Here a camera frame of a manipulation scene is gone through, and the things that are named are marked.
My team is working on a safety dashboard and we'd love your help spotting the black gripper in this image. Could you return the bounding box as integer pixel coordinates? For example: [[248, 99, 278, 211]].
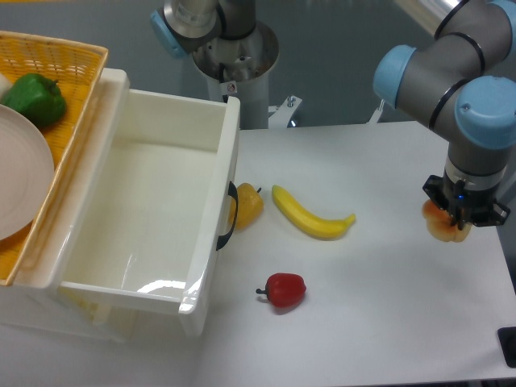
[[422, 174, 510, 230]]

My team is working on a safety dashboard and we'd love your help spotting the round bread roll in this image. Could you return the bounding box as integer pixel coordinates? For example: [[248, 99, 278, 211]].
[[422, 200, 471, 243]]

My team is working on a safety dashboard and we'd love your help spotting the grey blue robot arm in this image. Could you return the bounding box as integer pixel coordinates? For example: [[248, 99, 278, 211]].
[[150, 1, 515, 227]]

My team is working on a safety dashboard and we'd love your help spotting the upper white drawer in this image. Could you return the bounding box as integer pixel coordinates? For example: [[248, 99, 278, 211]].
[[63, 90, 240, 336]]

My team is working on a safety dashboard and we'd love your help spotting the white drawer cabinet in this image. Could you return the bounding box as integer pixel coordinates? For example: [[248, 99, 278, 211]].
[[1, 69, 135, 342]]

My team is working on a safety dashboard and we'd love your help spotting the black object at table edge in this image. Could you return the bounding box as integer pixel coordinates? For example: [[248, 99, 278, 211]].
[[497, 327, 516, 368]]

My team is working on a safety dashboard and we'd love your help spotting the yellow banana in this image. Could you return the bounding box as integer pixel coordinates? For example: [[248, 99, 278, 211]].
[[271, 185, 356, 240]]

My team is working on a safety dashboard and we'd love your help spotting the red bell pepper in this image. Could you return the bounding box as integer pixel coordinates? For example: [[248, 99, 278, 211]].
[[255, 273, 306, 308]]

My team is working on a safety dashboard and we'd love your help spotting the yellow bell pepper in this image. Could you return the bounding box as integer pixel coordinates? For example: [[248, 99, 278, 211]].
[[228, 183, 264, 230]]

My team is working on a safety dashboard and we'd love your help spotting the yellow woven basket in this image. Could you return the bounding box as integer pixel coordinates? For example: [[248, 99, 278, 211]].
[[1, 31, 109, 286]]

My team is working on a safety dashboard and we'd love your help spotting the pink plate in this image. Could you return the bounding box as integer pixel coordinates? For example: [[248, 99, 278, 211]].
[[1, 106, 54, 239]]

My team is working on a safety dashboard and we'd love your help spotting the green bell pepper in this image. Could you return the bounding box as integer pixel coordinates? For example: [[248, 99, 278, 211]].
[[1, 73, 67, 128]]

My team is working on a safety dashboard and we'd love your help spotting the black drawer handle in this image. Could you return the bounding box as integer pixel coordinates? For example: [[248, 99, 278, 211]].
[[216, 181, 239, 251]]

